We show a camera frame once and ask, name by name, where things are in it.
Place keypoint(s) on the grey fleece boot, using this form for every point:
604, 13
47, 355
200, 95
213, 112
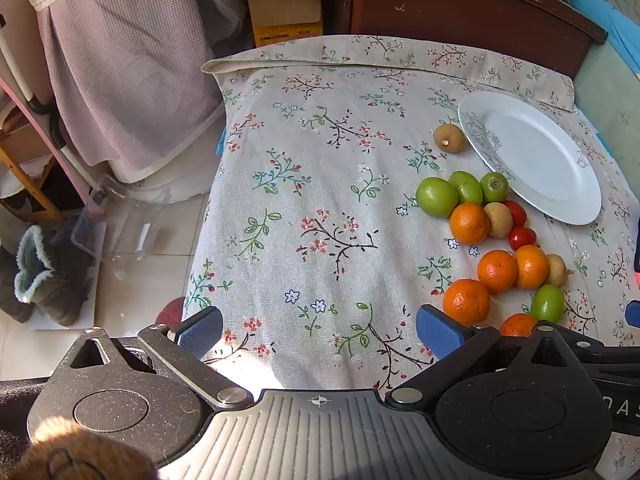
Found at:
52, 272

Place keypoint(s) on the white plate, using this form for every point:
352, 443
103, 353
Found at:
541, 162

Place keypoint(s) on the purple checkered cloth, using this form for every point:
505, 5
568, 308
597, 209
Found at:
126, 74

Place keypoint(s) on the orange tangerine bottom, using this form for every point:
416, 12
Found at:
518, 325

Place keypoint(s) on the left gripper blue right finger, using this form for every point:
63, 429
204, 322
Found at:
457, 348

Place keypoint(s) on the cardboard box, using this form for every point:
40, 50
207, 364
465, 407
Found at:
275, 21

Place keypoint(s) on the pink metal rack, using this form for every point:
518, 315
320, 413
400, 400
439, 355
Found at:
42, 177

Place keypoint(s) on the dark wooden cabinet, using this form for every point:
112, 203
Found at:
549, 33

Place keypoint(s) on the blue cushion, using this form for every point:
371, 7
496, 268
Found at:
623, 33

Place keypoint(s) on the clear plastic container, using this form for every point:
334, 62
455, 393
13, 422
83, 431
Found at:
120, 223

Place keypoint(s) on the red cherry tomato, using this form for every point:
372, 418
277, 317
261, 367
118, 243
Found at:
521, 236
518, 213

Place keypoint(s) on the lone brown kiwi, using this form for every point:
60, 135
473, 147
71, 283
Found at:
450, 138

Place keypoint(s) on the orange tangerine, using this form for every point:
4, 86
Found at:
467, 302
518, 325
532, 266
469, 224
497, 270

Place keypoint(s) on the green sofa cushion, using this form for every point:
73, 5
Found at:
607, 92

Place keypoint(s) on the floral tablecloth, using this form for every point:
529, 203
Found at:
313, 245

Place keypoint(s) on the brown longan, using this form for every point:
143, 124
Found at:
500, 220
557, 271

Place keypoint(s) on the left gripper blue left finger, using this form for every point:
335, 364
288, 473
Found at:
183, 348

